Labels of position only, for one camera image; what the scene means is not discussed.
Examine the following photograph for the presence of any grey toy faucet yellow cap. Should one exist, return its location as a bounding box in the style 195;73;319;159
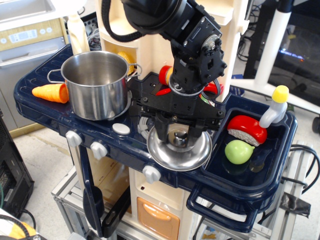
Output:
259;85;289;128

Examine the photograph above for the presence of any black cable right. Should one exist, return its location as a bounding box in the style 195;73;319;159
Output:
281;144;320;196

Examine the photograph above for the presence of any cream toy kitchen cabinet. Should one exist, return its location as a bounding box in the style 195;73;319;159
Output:
95;0;249;103

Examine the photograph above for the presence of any red toy sushi piece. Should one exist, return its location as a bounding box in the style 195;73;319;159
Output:
227;115;268;147

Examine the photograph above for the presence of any grey stove knob right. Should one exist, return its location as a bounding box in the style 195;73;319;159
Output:
142;165;161;184

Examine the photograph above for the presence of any black computer case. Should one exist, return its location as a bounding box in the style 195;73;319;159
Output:
0;119;34;218

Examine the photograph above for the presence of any grey stove knob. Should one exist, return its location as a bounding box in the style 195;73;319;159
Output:
90;141;108;160
65;130;82;148
142;165;161;184

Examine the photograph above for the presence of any grey stove knob middle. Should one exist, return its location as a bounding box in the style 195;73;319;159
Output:
90;141;108;160

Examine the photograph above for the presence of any white stand frame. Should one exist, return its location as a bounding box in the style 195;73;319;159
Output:
229;0;320;115

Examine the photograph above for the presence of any grey oval button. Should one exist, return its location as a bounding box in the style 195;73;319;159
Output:
112;123;131;136

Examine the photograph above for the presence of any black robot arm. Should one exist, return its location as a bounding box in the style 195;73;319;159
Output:
101;0;227;148

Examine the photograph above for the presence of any yellow toy corn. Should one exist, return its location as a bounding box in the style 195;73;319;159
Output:
117;51;135;75

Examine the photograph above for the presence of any grey toy stove burner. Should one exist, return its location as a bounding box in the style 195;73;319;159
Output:
137;117;154;140

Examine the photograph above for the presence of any yellow object bottom left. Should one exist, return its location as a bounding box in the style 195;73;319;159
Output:
8;222;37;240

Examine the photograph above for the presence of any green toy pear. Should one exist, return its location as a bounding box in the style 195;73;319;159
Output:
224;140;255;165

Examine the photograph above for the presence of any aluminium frame cart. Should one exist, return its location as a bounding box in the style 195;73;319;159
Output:
52;147;320;240

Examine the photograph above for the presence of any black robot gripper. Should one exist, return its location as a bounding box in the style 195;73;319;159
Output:
139;91;224;148

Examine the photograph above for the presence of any red toy ketchup bottle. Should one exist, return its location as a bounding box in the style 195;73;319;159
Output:
158;65;225;96

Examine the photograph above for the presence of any grey appliance with display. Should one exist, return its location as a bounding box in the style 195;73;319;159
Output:
0;0;66;131

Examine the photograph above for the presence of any grey stove knob left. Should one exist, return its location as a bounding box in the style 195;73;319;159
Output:
65;130;82;148

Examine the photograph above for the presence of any orange toy oven drawer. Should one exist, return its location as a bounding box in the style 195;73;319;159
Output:
137;197;180;240

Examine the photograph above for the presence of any cream toy bottle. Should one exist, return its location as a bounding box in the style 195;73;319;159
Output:
67;13;90;55

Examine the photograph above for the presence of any navy towel bar handle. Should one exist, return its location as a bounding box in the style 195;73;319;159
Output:
186;186;259;234

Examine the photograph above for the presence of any orange toy carrot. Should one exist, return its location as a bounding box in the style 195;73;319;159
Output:
31;83;69;104

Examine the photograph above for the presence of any navy toy kitchen counter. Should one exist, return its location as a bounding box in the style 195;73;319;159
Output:
13;45;298;214

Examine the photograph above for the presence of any stainless steel pot lid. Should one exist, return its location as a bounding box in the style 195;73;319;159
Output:
147;123;213;172

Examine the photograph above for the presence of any red toy chili pepper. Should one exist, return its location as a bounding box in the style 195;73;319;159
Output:
155;88;215;107

